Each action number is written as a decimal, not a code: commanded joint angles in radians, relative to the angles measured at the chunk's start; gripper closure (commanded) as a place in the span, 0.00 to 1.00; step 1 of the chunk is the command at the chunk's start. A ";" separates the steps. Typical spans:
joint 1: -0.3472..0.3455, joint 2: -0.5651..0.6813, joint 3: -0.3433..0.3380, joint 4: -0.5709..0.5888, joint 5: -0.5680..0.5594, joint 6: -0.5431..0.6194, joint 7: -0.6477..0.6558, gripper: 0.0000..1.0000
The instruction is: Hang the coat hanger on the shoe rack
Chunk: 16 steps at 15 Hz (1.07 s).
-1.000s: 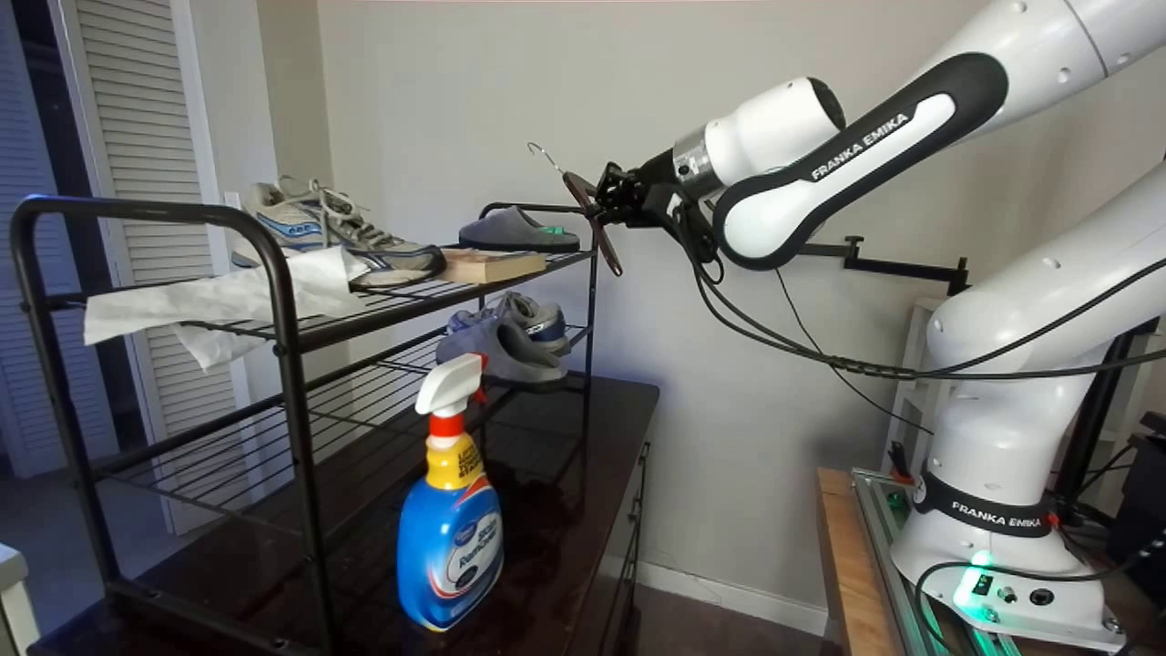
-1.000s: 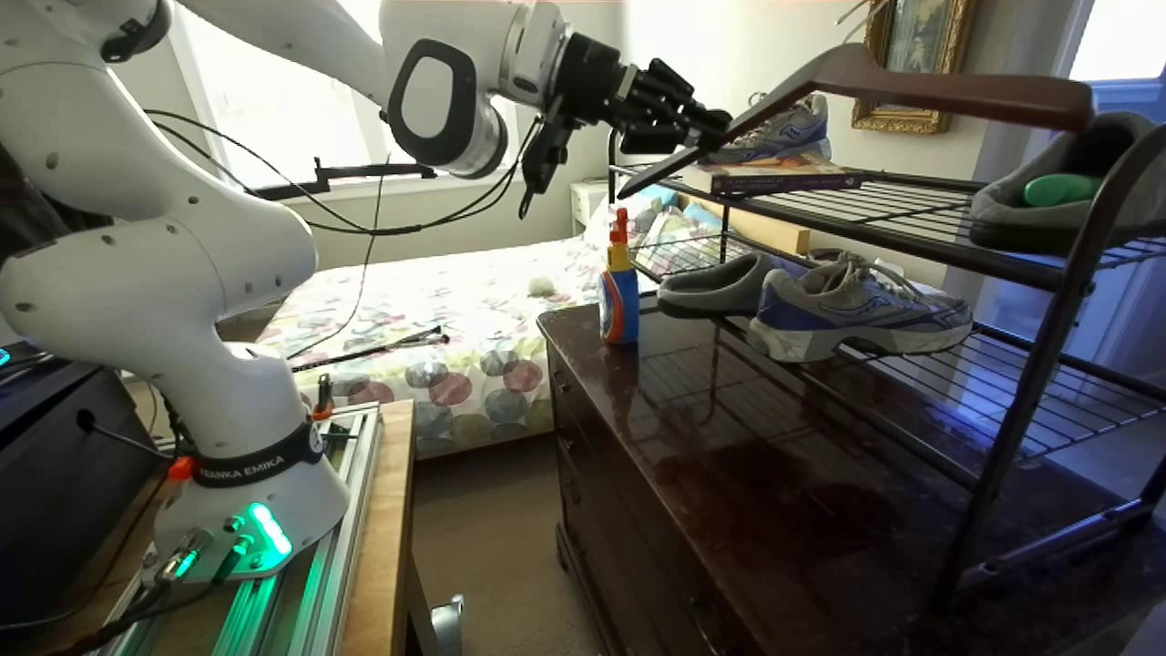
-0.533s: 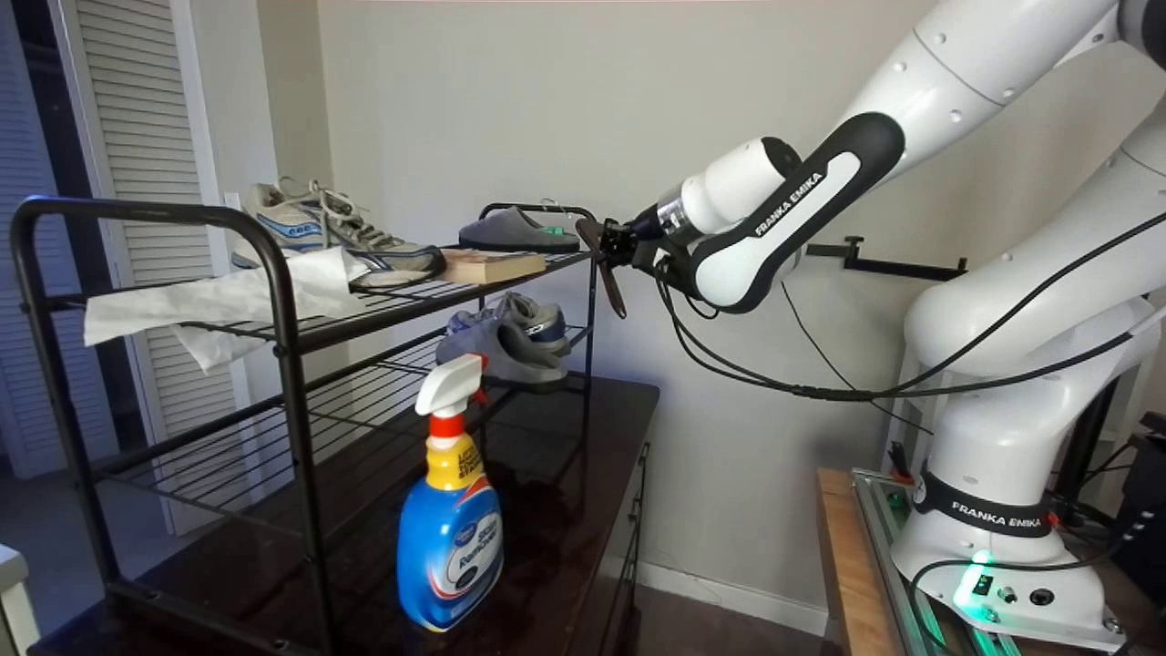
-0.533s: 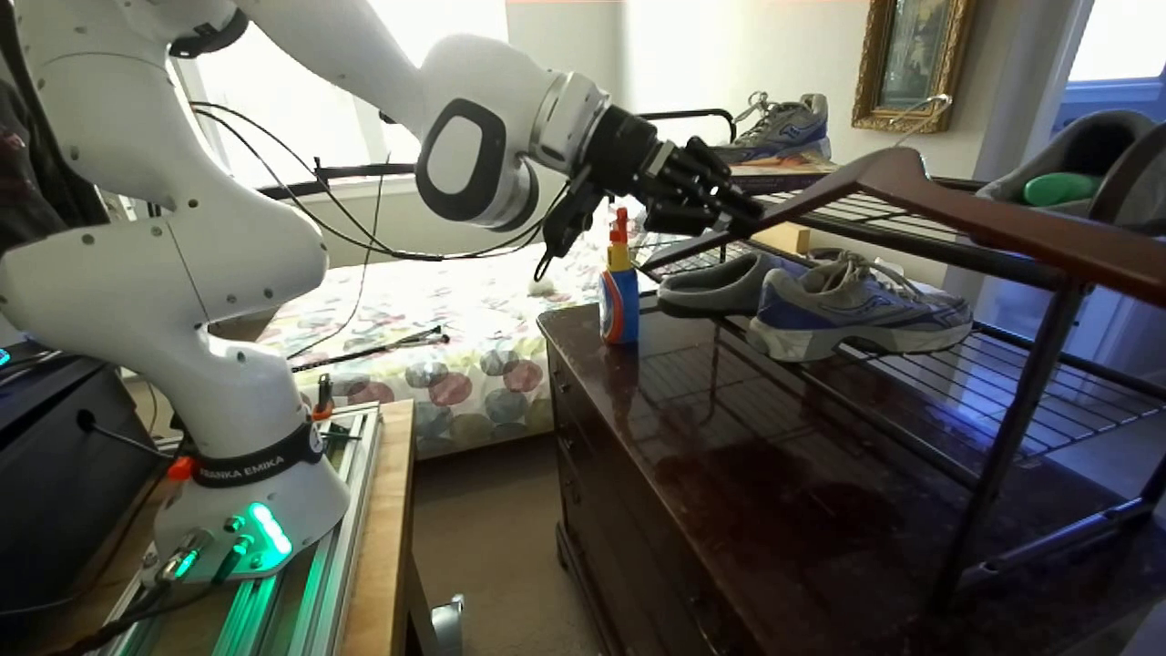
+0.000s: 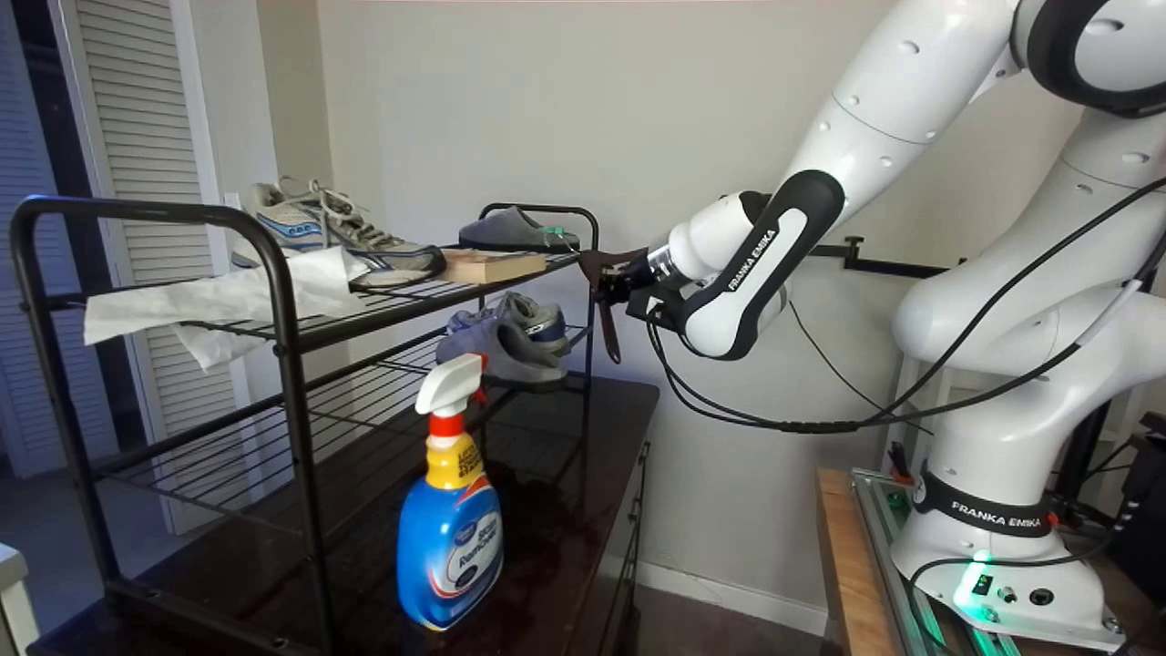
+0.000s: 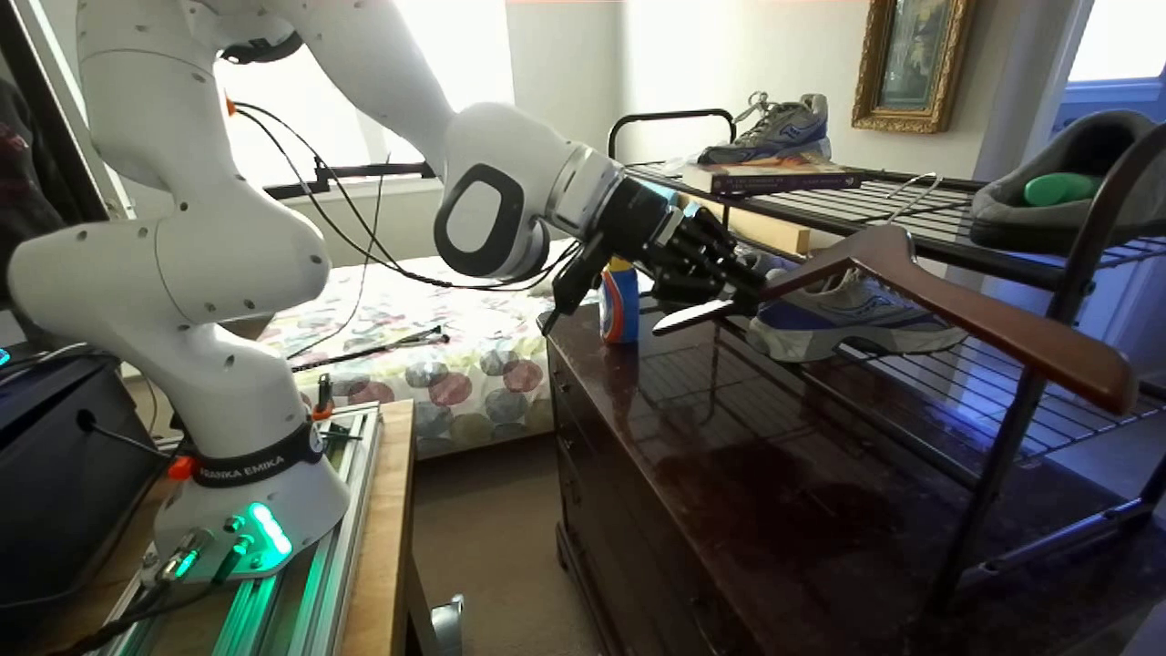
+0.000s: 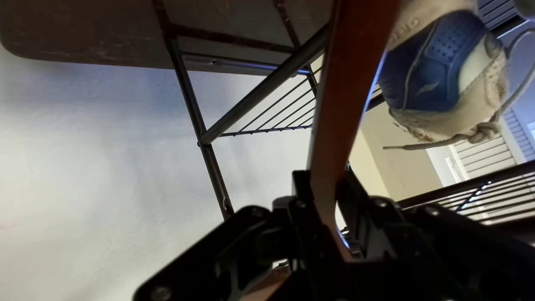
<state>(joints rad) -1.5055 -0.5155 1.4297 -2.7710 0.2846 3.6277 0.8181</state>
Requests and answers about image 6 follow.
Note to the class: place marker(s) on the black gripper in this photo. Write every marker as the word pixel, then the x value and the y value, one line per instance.
pixel 658 231

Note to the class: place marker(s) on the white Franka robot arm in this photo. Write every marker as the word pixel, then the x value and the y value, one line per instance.
pixel 205 267

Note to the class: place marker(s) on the black metal shoe rack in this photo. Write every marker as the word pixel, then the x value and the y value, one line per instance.
pixel 991 484

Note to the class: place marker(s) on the tan hardcover book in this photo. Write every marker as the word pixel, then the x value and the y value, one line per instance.
pixel 777 181

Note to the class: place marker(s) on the blue spray cleaner bottle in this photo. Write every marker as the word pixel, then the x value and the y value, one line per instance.
pixel 621 312

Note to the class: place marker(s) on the grey blue sneaker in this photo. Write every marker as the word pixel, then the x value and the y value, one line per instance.
pixel 841 326

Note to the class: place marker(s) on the grey laced sneaker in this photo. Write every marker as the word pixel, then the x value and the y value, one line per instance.
pixel 777 133

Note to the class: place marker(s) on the dark wooden dresser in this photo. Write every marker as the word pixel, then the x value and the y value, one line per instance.
pixel 751 484

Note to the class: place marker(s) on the bed with floral bedspread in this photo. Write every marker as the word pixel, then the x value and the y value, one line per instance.
pixel 477 352

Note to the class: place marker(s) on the gold framed picture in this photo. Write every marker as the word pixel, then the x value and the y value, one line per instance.
pixel 912 58

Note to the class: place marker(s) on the grey slipper green insole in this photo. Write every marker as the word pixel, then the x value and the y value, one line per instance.
pixel 1057 203

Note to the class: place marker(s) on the black tripod rod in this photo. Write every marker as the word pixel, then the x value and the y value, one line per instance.
pixel 366 346

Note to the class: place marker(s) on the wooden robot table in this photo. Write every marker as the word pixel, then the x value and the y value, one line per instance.
pixel 376 548

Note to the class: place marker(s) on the black control box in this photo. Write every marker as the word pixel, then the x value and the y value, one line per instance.
pixel 61 484

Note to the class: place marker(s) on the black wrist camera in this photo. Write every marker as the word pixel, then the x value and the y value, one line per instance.
pixel 570 286

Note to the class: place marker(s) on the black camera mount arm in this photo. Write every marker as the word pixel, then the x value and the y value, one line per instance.
pixel 366 176

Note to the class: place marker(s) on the grey metal bracket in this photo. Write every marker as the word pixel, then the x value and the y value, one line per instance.
pixel 446 624

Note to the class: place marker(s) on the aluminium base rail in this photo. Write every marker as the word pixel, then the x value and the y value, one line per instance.
pixel 295 594

